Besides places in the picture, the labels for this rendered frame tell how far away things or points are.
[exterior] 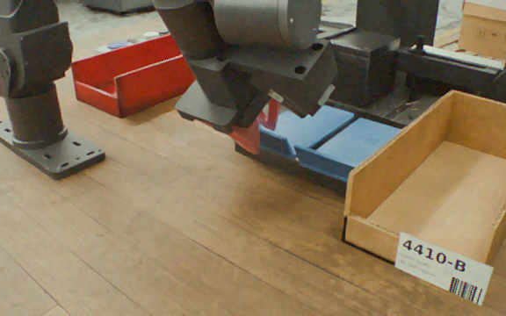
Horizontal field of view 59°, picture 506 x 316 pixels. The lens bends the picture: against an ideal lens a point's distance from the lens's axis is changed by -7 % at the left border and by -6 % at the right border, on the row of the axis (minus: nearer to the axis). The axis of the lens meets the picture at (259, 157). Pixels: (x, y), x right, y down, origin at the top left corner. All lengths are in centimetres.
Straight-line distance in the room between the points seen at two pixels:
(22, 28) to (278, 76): 29
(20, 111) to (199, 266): 30
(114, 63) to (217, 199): 38
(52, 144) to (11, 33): 15
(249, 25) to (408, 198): 25
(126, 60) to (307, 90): 49
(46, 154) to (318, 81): 35
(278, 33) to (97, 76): 48
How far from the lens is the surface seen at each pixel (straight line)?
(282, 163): 51
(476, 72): 68
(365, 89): 67
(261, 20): 32
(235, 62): 37
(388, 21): 93
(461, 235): 45
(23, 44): 53
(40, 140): 60
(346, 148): 52
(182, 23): 37
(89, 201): 49
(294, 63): 35
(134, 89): 67
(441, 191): 50
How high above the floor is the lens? 116
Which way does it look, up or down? 29 degrees down
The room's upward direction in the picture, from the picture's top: straight up
